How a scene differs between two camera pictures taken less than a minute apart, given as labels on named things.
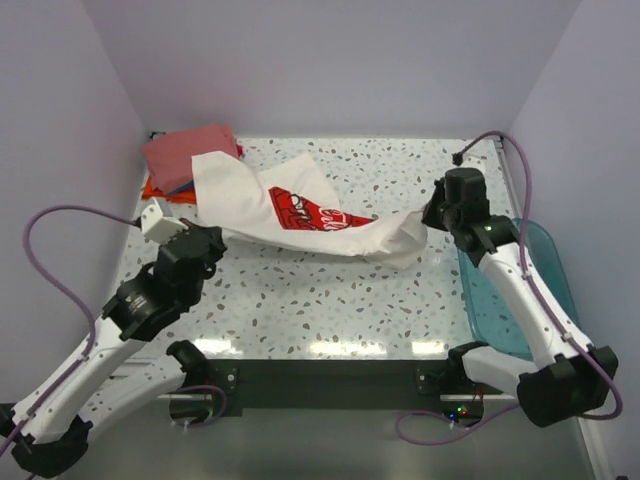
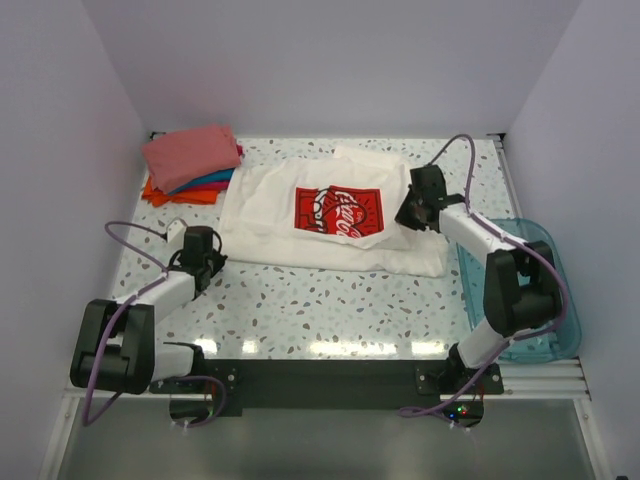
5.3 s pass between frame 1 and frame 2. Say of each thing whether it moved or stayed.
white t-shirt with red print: moved
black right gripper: moved
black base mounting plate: stayed
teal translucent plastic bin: stayed
